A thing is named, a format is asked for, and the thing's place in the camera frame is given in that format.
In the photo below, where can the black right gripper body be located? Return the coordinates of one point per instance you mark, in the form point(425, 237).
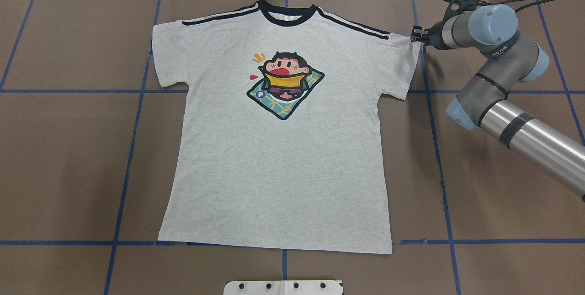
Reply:
point(434, 38)

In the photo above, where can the grey cartoon print t-shirt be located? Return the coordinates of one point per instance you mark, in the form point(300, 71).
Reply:
point(281, 144)

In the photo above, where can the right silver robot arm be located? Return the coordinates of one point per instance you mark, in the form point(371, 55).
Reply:
point(511, 57)

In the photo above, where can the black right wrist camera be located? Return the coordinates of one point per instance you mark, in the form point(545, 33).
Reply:
point(459, 7)

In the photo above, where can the white camera column with base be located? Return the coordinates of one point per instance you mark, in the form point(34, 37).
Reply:
point(284, 287)

